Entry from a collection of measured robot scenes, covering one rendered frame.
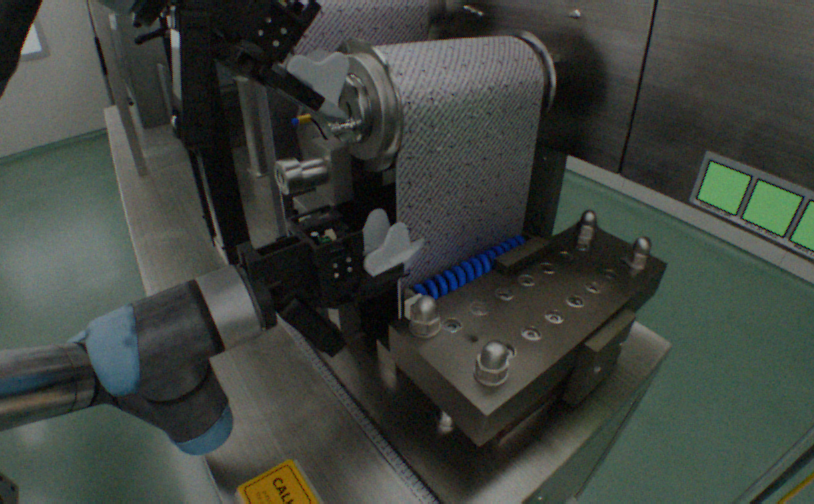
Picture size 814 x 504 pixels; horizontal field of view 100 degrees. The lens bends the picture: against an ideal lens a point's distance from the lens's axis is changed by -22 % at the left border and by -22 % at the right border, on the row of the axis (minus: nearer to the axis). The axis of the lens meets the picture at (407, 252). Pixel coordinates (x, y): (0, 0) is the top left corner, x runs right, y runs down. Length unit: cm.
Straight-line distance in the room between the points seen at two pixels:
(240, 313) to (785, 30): 61
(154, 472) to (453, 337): 143
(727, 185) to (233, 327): 57
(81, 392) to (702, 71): 77
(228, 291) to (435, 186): 25
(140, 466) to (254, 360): 118
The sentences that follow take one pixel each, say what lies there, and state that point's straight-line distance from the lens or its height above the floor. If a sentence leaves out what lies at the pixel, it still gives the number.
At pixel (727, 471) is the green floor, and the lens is 190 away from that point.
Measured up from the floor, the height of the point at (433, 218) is 112.
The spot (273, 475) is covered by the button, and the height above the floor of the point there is 92.
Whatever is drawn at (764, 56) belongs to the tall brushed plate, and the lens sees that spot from 57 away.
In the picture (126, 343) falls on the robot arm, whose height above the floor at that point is 114.
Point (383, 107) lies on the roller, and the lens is 43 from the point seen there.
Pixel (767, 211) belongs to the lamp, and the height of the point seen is 118.
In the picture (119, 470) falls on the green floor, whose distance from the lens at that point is 183.
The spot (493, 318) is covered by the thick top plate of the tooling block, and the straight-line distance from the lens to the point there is 51.
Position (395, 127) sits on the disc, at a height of 124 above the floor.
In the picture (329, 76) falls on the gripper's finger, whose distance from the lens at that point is 41.
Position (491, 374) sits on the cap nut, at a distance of 43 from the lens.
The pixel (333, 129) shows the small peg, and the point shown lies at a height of 124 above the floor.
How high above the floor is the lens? 138
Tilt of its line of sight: 35 degrees down
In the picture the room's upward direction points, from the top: straight up
